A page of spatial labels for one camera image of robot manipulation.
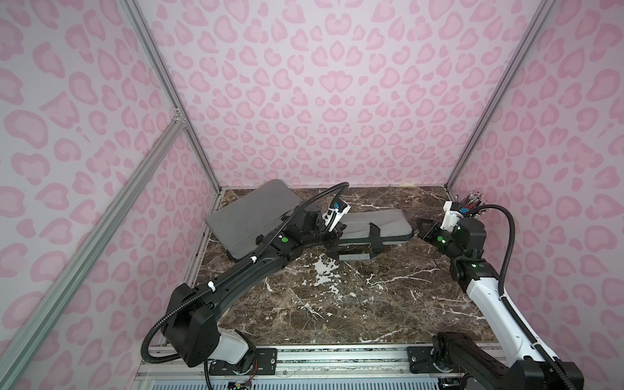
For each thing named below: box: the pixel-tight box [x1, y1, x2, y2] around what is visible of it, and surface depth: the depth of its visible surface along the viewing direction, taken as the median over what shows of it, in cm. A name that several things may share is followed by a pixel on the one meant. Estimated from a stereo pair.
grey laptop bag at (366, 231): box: [337, 208, 414, 261], surface depth 80 cm
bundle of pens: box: [460, 190, 485, 210], surface depth 94 cm
